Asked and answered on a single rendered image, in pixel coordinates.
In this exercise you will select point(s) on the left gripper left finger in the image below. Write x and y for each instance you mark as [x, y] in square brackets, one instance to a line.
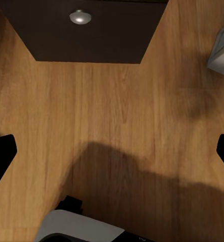
[8, 150]

